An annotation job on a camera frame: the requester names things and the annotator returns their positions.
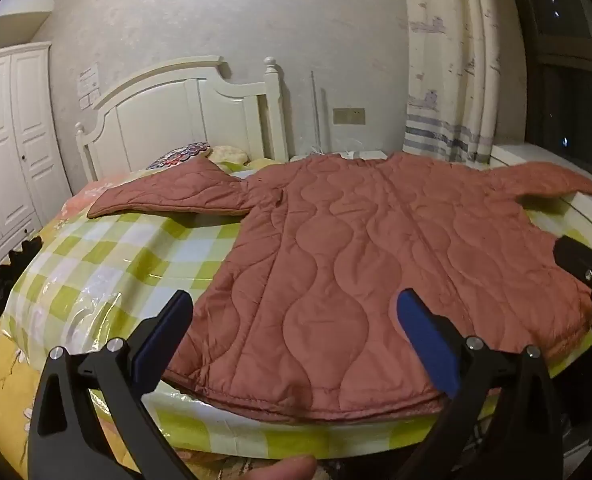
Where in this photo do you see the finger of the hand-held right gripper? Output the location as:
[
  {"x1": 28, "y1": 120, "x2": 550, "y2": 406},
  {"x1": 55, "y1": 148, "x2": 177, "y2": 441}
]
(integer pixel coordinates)
[{"x1": 553, "y1": 234, "x2": 592, "y2": 286}]

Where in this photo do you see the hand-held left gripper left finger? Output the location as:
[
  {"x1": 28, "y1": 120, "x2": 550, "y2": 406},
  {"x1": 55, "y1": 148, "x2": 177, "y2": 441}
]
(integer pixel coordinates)
[{"x1": 27, "y1": 290, "x2": 197, "y2": 480}]

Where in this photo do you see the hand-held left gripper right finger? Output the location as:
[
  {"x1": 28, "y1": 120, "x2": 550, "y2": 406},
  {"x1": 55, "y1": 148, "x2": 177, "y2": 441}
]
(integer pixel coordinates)
[{"x1": 397, "y1": 287, "x2": 563, "y2": 480}]

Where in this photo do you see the rust quilted jacket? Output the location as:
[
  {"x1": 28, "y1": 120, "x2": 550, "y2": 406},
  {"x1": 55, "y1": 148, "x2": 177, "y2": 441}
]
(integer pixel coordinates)
[{"x1": 86, "y1": 152, "x2": 592, "y2": 422}]

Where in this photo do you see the person's left hand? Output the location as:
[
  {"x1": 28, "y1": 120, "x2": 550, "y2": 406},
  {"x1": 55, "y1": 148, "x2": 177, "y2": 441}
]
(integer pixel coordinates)
[{"x1": 241, "y1": 455, "x2": 317, "y2": 480}]

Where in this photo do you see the green checked blanket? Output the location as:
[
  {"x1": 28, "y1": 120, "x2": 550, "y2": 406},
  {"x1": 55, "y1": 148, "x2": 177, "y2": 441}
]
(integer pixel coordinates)
[{"x1": 0, "y1": 157, "x2": 592, "y2": 461}]

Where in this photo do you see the white window sill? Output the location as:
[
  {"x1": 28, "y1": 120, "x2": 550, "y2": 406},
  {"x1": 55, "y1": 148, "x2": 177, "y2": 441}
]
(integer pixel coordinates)
[{"x1": 491, "y1": 142, "x2": 592, "y2": 261}]

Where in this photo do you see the dark window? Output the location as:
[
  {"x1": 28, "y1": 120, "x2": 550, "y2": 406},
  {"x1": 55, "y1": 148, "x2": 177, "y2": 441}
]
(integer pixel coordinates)
[{"x1": 506, "y1": 0, "x2": 592, "y2": 171}]

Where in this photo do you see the pink floral quilt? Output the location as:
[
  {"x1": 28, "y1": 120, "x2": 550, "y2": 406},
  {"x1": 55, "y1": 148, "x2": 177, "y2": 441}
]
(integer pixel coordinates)
[{"x1": 58, "y1": 180, "x2": 106, "y2": 213}]

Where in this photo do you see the yellow floral bed sheet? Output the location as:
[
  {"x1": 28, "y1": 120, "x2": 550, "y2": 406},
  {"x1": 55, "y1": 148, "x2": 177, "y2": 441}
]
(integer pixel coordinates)
[{"x1": 0, "y1": 280, "x2": 141, "y2": 480}]

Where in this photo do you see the colourful patterned pillow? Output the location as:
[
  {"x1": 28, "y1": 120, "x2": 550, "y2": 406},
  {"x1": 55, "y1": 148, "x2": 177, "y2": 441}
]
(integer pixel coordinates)
[{"x1": 146, "y1": 142, "x2": 213, "y2": 171}]

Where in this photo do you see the white nightstand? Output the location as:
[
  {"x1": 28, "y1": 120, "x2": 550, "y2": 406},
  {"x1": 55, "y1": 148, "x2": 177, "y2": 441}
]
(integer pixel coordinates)
[{"x1": 288, "y1": 149, "x2": 389, "y2": 163}]

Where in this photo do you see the beige pillow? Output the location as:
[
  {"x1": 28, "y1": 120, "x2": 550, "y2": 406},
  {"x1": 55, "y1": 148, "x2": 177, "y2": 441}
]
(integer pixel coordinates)
[{"x1": 208, "y1": 145, "x2": 249, "y2": 165}]

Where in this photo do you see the white wooden headboard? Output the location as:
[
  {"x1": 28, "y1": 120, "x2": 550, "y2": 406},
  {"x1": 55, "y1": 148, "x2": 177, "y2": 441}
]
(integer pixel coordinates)
[{"x1": 74, "y1": 55, "x2": 289, "y2": 181}]

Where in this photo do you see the white wardrobe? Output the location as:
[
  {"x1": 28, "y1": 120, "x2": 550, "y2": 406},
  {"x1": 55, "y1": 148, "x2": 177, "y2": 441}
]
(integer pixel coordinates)
[{"x1": 0, "y1": 42, "x2": 71, "y2": 278}]

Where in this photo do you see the cream printed curtain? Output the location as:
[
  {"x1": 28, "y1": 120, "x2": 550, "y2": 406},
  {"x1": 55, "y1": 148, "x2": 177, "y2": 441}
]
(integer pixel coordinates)
[{"x1": 403, "y1": 0, "x2": 502, "y2": 163}]

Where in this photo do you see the beige wall switch plate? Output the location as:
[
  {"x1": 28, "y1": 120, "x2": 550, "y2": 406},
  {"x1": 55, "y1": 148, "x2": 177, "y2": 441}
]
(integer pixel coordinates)
[{"x1": 332, "y1": 106, "x2": 367, "y2": 126}]

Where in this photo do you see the paper sheet on wall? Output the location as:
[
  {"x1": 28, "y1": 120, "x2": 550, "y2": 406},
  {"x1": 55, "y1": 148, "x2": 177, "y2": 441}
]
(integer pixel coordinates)
[{"x1": 77, "y1": 63, "x2": 100, "y2": 111}]

